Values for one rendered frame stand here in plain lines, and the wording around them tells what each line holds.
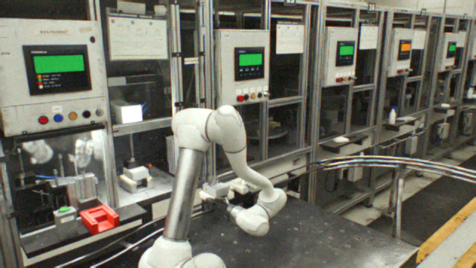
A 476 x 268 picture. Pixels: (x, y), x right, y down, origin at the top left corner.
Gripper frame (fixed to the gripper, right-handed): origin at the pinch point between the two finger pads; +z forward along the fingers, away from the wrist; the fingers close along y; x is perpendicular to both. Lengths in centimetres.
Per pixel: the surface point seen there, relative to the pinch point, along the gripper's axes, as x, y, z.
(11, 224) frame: 91, 11, 21
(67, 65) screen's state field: 62, 76, 17
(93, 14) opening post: 47, 98, 21
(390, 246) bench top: -62, -20, -74
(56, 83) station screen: 67, 69, 18
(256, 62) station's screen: -51, 73, 17
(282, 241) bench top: -22.8, -19.8, -33.1
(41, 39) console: 70, 87, 20
